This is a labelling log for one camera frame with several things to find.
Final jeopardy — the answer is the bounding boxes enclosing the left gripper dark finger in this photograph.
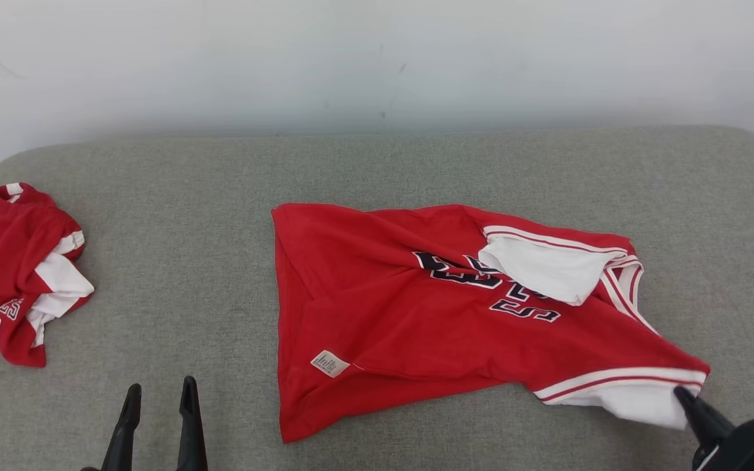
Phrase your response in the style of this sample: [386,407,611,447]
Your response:
[176,375,209,471]
[101,383,143,471]

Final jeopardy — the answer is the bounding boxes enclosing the red basketball shorts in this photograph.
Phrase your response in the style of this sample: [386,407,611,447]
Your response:
[0,183,96,368]

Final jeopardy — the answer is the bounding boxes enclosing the red basketball jersey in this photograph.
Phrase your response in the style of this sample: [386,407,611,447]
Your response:
[271,202,711,444]

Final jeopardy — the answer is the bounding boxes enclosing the grey fabric mat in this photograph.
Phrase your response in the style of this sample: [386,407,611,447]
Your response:
[0,125,754,471]

